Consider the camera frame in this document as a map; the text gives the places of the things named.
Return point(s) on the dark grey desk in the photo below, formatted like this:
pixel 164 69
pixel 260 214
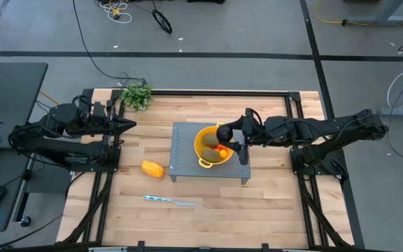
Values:
pixel 12 101

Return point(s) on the small orange fruit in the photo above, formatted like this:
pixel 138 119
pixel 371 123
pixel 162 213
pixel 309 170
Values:
pixel 223 153

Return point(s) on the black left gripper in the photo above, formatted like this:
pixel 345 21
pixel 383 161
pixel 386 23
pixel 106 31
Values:
pixel 96 122

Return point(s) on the large yellow mango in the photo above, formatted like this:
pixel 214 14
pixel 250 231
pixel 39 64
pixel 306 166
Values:
pixel 152 169

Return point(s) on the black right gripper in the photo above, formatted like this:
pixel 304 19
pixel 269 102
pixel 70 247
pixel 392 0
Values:
pixel 262 131

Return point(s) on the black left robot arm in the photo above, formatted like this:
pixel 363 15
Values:
pixel 47 143

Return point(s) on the black aluminium table frame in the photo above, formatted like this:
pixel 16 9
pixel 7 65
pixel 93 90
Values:
pixel 222 93

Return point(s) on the green plant in white pot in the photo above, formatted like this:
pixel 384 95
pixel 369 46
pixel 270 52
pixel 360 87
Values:
pixel 136 98

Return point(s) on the silver aluminium bar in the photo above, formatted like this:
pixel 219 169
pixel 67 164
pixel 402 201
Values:
pixel 107 250

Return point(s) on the black avocado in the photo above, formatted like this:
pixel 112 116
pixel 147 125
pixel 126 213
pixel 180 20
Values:
pixel 224 133

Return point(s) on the small orange pear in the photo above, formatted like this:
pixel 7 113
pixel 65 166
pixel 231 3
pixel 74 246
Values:
pixel 221 146

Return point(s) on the black desk caster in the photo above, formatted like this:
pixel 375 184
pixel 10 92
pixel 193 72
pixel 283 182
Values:
pixel 25 221

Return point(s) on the grey perforated metal stand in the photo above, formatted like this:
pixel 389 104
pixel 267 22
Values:
pixel 184 157

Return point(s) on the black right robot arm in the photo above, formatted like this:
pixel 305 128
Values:
pixel 327 129

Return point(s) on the grey desk base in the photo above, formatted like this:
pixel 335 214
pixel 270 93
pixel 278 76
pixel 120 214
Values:
pixel 380 19

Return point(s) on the black rail clamp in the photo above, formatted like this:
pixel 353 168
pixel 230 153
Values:
pixel 264 247
pixel 140 245

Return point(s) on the yellow plastic colander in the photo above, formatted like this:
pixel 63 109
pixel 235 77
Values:
pixel 197 143

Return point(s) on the dark floor box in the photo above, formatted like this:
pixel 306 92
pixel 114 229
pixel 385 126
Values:
pixel 205 1

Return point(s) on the black curved bracket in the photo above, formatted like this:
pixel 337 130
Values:
pixel 144 83

